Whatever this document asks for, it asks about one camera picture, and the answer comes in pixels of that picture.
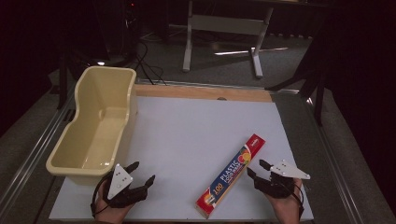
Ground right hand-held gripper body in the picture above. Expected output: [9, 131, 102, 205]
[253, 160, 312, 199]

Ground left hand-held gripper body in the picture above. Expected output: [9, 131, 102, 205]
[104, 163, 149, 209]

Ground long plastic wrap box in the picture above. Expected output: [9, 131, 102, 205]
[194, 133, 266, 219]

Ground cream plastic tub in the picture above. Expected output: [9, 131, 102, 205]
[45, 65, 138, 187]

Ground person's right hand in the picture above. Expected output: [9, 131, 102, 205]
[264, 178, 304, 224]

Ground person's left hand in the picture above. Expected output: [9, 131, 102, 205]
[93, 186, 134, 224]

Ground white board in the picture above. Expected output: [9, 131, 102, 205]
[49, 95, 315, 223]

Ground black stand legs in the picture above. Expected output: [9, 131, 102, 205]
[265, 46, 329, 127]

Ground dark computer tower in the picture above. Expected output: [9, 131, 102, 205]
[92, 0, 142, 64]

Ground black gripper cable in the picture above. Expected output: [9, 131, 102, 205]
[276, 179, 305, 220]
[90, 174, 114, 218]

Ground black floor cables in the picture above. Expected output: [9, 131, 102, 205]
[133, 39, 167, 86]

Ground white metal table frame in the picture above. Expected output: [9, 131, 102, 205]
[182, 0, 276, 79]

